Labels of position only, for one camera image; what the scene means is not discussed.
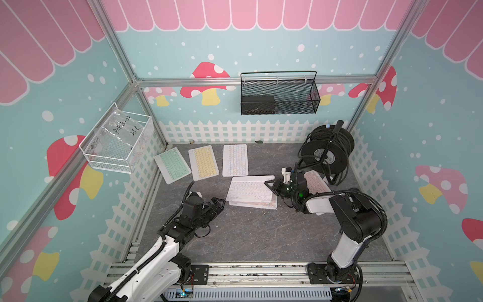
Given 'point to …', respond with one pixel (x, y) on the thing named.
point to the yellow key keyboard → (202, 162)
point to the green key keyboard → (172, 165)
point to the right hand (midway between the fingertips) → (264, 182)
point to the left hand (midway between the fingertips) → (221, 209)
